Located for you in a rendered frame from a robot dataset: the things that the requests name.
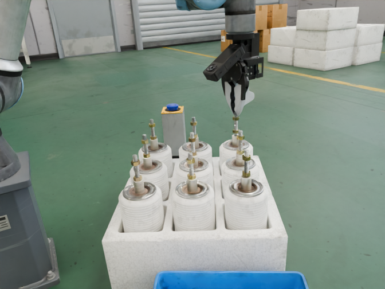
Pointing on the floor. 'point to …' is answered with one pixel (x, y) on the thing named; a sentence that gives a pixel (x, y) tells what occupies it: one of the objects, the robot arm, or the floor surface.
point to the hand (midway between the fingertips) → (234, 110)
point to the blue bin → (230, 280)
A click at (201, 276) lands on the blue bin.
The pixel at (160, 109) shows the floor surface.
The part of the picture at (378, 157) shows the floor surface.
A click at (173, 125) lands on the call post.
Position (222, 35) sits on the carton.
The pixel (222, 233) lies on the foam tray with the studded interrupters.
